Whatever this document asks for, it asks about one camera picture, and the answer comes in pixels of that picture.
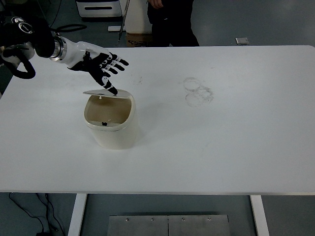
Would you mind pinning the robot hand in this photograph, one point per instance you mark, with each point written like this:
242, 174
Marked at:
78, 55

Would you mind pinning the brown cardboard box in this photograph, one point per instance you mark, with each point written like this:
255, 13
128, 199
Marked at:
137, 37

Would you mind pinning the white machine with dark slot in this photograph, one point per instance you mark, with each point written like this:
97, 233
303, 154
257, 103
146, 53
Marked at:
98, 13

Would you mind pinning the small cream lidded trash bin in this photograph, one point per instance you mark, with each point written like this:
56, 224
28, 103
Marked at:
115, 137

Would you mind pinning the white metal floor foot bar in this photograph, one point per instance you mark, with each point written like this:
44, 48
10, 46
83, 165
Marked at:
114, 28

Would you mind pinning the white table leg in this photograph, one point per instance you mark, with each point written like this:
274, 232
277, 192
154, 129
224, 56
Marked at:
77, 216
259, 216

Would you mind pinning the person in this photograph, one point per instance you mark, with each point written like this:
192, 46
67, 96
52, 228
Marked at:
169, 24

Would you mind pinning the small grey floor plate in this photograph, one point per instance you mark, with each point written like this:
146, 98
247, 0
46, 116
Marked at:
242, 40

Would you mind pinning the black power adapter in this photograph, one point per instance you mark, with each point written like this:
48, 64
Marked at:
42, 234

